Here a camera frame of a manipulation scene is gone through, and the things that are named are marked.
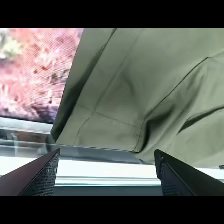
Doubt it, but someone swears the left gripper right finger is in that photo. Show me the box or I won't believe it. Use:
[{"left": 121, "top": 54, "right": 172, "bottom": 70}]
[{"left": 153, "top": 148, "right": 224, "bottom": 197}]

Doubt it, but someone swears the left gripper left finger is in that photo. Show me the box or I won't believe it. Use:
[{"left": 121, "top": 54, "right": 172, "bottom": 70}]
[{"left": 0, "top": 147, "right": 61, "bottom": 197}]

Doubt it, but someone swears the olive green garment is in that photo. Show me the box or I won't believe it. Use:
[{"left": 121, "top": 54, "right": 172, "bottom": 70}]
[{"left": 50, "top": 27, "right": 224, "bottom": 169}]

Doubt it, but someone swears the silver frame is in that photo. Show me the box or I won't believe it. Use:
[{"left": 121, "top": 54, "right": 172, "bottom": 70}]
[{"left": 0, "top": 117, "right": 224, "bottom": 197}]

